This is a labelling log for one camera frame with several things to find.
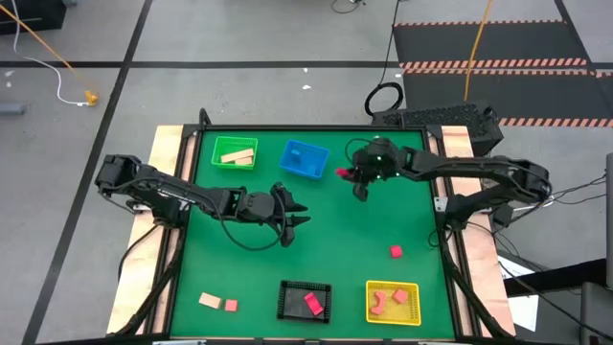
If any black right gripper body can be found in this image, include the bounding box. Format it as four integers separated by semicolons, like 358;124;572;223
352;138;408;184

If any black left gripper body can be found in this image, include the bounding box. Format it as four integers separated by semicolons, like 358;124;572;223
265;181;296;231

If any long wooden block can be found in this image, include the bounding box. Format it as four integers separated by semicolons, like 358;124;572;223
219;148;255;164

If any red arch block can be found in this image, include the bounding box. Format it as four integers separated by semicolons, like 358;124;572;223
303;291;326;317

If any salmon arch block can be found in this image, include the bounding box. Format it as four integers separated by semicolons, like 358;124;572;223
370;290;388;316

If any blue plastic basket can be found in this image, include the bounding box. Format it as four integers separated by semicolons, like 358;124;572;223
279;139;330;180

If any green table mat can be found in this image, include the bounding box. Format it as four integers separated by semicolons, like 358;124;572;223
170;128;456;339

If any green plastic basket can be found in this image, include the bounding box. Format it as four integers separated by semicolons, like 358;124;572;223
211;135;260;171

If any black plastic basket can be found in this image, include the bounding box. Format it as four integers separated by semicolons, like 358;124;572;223
276;280;333;325

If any yellow plastic basket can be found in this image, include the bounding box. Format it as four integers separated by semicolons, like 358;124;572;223
365;280;422;328

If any black floor mat striped edge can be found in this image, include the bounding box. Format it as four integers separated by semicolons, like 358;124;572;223
400;65;613;128
392;19;591;69

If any white paper sheet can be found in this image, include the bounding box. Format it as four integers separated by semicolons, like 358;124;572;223
497;256;540;333

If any black cabinet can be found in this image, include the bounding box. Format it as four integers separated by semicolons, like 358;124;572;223
0;0;67;35

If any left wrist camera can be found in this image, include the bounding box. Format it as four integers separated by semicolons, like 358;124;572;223
279;224;297;249

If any black coiled cable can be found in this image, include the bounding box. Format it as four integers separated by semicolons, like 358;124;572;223
363;0;406;118

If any black table frame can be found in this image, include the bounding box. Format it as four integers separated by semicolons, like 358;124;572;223
107;107;516;345

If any yellow cable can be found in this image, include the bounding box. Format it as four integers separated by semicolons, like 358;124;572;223
0;3;97;104
462;0;494;103

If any thin black cable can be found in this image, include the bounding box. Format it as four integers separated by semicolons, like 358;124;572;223
329;0;366;15

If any white cable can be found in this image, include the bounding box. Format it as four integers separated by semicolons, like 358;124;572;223
11;0;91;107

